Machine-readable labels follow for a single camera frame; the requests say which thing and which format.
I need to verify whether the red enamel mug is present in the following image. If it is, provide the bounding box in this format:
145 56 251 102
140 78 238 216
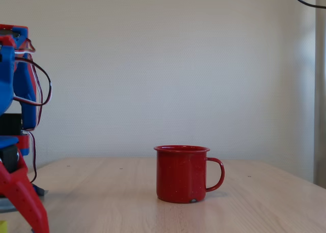
153 145 226 204

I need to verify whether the grey curtain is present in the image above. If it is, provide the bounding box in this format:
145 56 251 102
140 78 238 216
313 0 326 190

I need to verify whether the grey duct tape patch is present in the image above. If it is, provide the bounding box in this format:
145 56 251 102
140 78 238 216
0 197 16 214

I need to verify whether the red white black servo wire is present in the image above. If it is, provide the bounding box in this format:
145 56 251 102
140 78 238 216
13 38 53 183

